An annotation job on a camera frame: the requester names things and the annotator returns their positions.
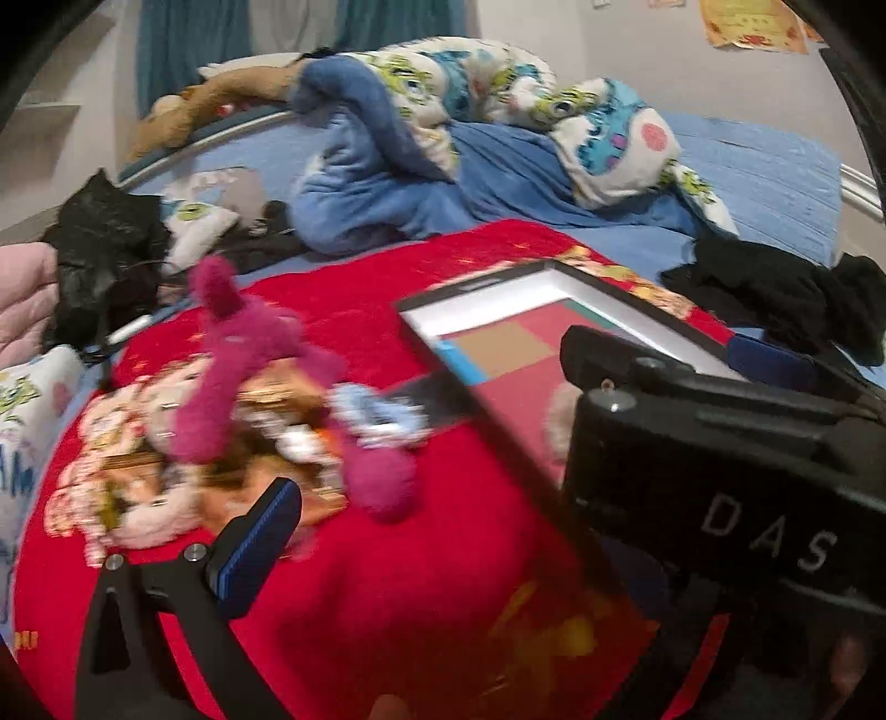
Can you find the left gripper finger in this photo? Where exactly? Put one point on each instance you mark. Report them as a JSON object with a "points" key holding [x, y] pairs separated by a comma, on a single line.
{"points": [[126, 669]]}

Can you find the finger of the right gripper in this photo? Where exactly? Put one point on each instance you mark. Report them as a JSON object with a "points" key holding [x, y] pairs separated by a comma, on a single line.
{"points": [[781, 368]]}

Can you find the dark card packaging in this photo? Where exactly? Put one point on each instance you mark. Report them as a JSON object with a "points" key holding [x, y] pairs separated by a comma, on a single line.
{"points": [[445, 400]]}

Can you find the magenta plush bear toy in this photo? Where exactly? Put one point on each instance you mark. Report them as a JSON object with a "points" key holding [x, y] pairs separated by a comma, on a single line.
{"points": [[242, 336]]}

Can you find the blue knitted scrunchie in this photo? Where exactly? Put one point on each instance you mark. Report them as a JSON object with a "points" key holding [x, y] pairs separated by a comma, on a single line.
{"points": [[376, 421]]}

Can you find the cream fluffy pompom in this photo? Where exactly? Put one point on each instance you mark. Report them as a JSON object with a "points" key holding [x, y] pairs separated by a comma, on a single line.
{"points": [[559, 419]]}

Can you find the black clothing pile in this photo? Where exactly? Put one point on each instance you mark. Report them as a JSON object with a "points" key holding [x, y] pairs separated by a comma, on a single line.
{"points": [[799, 305]]}

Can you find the black shallow cardboard box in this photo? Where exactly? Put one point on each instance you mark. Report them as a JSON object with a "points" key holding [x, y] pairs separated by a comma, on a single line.
{"points": [[499, 335]]}

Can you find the white Scream print pillow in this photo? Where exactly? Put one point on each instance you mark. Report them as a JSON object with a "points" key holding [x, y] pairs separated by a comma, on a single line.
{"points": [[34, 397]]}

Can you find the red patterned blanket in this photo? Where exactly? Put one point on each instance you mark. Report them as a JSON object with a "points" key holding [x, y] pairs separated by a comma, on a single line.
{"points": [[474, 606]]}

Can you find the gold foil snack packet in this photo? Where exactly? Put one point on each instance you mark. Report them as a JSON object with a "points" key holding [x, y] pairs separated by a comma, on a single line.
{"points": [[283, 388]]}

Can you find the blue monster print comforter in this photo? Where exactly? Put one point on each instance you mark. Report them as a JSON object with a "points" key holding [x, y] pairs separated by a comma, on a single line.
{"points": [[440, 135]]}

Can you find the pink quilted duvet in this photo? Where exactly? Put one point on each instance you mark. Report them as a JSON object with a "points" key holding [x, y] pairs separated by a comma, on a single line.
{"points": [[29, 295]]}

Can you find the black plastic bag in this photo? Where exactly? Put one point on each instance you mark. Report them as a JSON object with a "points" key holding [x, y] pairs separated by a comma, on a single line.
{"points": [[110, 245]]}

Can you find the small monster print pillow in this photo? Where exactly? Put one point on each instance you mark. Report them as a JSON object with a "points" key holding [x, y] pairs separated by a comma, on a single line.
{"points": [[199, 209]]}

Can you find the brown plush teddy bear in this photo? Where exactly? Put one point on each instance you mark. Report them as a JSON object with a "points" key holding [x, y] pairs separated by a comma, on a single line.
{"points": [[174, 118]]}

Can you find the yellow wall certificate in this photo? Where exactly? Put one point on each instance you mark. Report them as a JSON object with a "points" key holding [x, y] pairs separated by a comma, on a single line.
{"points": [[769, 25]]}

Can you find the white wall shelf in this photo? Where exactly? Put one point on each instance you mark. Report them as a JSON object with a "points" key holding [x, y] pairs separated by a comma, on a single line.
{"points": [[44, 107]]}

